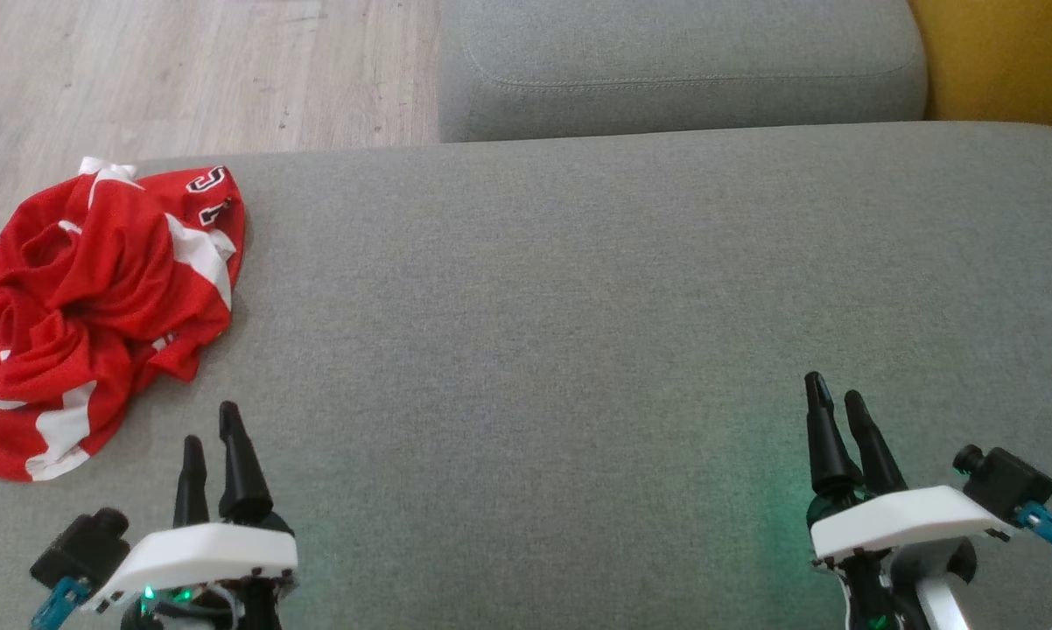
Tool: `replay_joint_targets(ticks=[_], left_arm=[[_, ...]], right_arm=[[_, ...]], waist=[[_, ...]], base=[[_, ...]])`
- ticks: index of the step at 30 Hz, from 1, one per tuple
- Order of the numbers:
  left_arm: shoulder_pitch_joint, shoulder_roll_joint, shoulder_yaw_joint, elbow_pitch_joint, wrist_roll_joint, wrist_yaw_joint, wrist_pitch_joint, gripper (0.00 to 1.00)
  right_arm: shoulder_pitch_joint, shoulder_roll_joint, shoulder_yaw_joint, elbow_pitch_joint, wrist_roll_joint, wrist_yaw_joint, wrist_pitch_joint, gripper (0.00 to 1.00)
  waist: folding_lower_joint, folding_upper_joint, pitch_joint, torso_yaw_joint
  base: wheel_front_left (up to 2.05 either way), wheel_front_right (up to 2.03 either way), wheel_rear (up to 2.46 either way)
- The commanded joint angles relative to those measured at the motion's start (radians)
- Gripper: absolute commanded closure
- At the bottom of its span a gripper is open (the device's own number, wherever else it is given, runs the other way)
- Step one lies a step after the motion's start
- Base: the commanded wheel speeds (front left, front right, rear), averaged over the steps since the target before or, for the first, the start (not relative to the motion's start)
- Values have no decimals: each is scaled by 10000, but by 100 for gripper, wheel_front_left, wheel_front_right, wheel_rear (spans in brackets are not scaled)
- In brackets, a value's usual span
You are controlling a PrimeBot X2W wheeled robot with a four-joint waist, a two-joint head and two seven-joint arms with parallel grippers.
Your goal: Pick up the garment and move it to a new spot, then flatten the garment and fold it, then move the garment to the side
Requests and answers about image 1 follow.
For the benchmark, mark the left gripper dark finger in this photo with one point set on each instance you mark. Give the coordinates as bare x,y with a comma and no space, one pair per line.
241,472
192,490

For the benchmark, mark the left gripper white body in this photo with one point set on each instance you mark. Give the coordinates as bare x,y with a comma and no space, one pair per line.
202,556

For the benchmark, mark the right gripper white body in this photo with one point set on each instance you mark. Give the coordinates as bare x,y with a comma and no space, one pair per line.
894,521

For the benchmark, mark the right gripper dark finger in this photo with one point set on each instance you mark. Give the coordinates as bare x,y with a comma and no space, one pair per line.
874,455
828,446

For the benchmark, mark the red garment with number 23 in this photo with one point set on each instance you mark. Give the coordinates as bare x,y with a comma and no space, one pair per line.
115,280

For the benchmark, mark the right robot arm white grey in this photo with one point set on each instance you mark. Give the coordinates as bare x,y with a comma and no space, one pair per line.
942,604

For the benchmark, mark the large grey sofa seat cushion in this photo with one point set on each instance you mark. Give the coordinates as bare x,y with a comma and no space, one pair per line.
561,350

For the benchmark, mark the small grey sofa cushion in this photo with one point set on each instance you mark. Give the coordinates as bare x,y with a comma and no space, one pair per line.
683,52

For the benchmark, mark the yellow fabric cushion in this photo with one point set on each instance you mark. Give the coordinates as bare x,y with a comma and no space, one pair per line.
1007,52

